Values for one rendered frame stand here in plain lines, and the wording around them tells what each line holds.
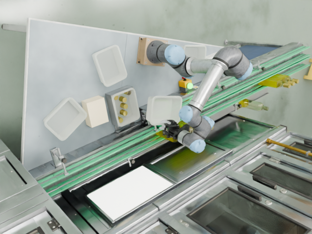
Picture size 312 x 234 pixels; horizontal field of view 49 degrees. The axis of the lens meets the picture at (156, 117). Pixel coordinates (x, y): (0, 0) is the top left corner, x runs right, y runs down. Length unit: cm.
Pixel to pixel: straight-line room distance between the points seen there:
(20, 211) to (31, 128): 69
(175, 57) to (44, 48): 75
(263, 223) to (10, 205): 113
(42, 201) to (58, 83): 80
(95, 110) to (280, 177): 114
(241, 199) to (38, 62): 132
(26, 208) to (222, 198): 100
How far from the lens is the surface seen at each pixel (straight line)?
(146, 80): 236
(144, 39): 224
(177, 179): 201
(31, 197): 156
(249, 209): 184
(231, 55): 181
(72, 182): 206
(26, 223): 145
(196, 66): 209
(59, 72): 206
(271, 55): 315
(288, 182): 203
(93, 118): 211
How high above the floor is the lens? 265
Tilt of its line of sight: 50 degrees down
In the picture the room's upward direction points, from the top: 111 degrees clockwise
